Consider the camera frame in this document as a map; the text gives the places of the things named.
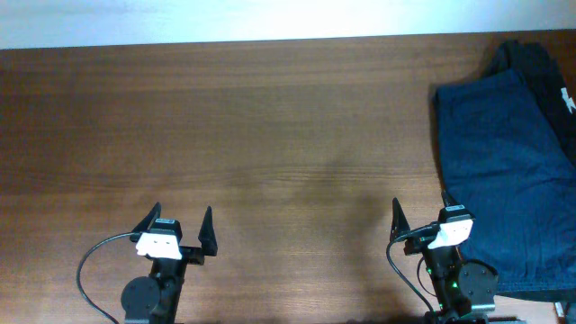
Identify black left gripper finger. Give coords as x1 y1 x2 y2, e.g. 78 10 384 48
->
131 202 161 234
198 206 218 257

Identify dark blue shorts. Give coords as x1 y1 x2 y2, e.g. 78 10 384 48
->
434 70 575 302

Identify black garment with white logo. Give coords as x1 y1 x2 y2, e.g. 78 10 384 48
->
482 40 575 165

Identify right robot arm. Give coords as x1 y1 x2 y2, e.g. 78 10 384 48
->
386 192 499 323

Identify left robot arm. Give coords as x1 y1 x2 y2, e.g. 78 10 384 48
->
121 203 218 324

